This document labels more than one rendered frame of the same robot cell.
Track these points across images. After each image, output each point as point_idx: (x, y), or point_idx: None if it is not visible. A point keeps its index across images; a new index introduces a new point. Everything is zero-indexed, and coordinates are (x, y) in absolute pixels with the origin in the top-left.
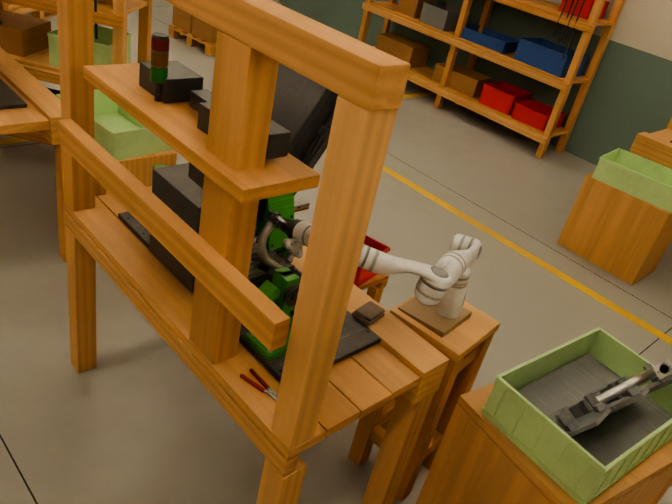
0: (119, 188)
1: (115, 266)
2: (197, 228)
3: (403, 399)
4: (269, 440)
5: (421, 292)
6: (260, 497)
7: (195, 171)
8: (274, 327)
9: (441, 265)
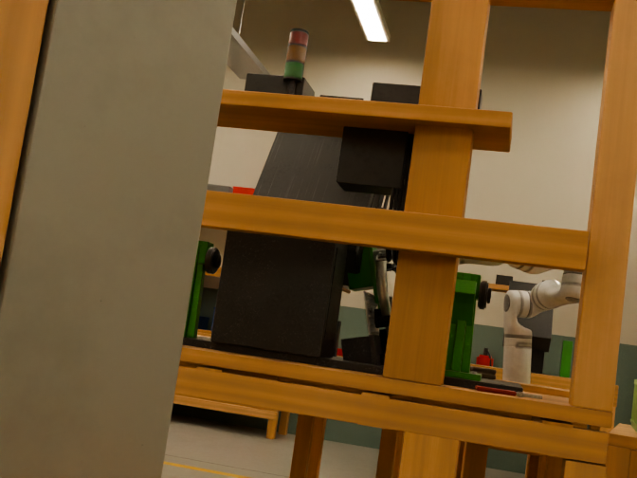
0: (244, 209)
1: (181, 359)
2: (334, 256)
3: (557, 459)
4: (571, 425)
5: (578, 284)
6: None
7: (353, 169)
8: (588, 235)
9: (552, 284)
